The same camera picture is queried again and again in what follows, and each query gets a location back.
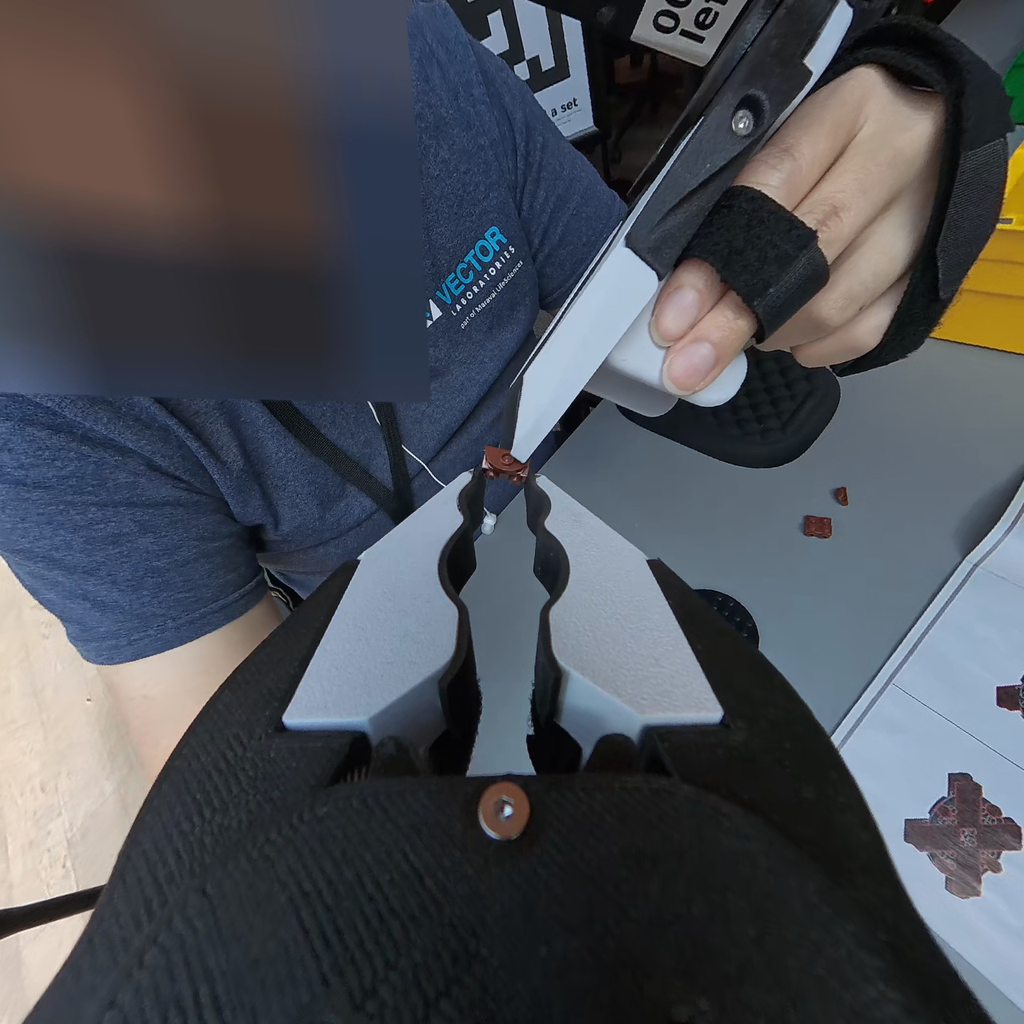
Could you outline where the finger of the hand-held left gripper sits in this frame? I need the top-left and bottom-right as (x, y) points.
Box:
(507, 244), (662, 465)

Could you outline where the white printed paper sheet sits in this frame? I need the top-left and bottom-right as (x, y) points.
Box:
(830, 480), (1024, 1024)

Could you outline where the black wrist brace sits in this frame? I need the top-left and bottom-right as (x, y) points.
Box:
(820, 14), (1019, 379)

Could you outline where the grey desk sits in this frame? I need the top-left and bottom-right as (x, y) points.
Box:
(460, 334), (1024, 781)

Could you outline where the black cable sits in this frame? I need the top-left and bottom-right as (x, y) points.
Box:
(0, 885), (102, 942)

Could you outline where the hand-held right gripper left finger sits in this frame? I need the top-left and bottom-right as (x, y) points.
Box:
(281, 470), (486, 758)

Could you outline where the round black pad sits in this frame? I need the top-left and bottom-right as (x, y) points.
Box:
(691, 589), (760, 651)

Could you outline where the person's left hand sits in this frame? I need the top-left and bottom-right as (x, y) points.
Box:
(650, 61), (950, 395)

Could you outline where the yellow plastic bin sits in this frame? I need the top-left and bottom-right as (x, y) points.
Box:
(926, 134), (1024, 355)

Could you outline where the white sign with black marker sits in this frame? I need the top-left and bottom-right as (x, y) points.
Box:
(454, 0), (598, 142)

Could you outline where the white earbud cable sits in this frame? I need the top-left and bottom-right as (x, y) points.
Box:
(366, 398), (499, 537)

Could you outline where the person's right forearm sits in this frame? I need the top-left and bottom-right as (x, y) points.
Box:
(102, 588), (299, 791)

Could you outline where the black lanyard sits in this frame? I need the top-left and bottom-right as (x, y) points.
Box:
(262, 400), (414, 526)

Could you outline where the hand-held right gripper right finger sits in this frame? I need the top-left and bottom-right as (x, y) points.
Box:
(520, 472), (726, 763)

